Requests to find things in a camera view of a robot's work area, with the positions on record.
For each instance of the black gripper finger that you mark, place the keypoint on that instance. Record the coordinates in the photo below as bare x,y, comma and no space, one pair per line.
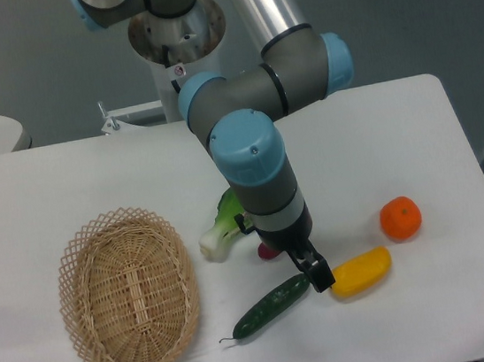
314,266

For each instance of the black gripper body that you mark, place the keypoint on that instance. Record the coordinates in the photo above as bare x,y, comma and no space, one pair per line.
288,236

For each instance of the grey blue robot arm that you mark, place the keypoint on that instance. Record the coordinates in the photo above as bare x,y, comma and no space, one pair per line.
234,119

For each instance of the green cucumber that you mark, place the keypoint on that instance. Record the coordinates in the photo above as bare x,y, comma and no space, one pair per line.
269,307

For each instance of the red fruit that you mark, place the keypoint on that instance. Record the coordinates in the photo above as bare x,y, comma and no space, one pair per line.
267,253

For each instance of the yellow pepper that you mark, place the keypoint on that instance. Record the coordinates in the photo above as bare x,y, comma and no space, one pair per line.
362,272

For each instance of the green white bok choy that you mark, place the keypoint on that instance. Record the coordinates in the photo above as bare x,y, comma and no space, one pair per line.
230,223

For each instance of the orange tangerine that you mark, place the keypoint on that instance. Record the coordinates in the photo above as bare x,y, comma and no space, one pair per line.
400,219

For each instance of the woven wicker basket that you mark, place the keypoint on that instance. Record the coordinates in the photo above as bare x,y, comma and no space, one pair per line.
128,290

